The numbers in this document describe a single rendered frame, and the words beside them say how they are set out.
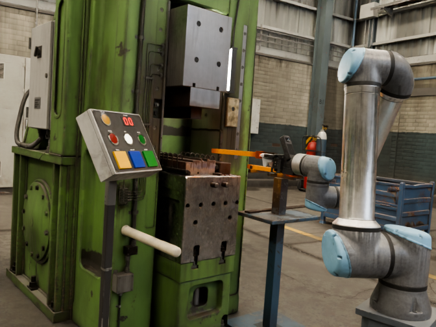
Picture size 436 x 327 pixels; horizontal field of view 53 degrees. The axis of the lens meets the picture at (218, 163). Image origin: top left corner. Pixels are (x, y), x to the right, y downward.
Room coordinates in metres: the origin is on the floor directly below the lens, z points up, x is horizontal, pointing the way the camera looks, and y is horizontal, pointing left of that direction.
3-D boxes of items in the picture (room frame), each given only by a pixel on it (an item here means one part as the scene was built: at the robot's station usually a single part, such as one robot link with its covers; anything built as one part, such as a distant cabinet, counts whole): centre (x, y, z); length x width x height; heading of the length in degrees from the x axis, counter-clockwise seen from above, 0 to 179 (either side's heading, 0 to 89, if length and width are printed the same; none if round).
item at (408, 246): (1.41, -0.63, 0.79); 0.17 x 0.15 x 0.18; 98
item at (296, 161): (1.82, -0.35, 1.03); 0.10 x 0.05 x 0.09; 131
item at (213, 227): (2.48, 0.19, 0.69); 0.56 x 0.38 x 0.45; 41
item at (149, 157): (1.89, 0.30, 1.01); 0.07 x 0.05 x 0.07; 156
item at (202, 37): (2.47, 0.20, 1.56); 0.42 x 0.39 x 0.40; 41
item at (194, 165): (2.44, 0.23, 0.96); 0.42 x 0.20 x 0.09; 41
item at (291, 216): (2.50, -0.37, 0.69); 0.40 x 0.30 x 0.02; 128
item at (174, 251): (1.99, 0.29, 0.62); 0.44 x 0.05 x 0.05; 41
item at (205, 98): (2.44, 0.23, 1.32); 0.42 x 0.20 x 0.10; 41
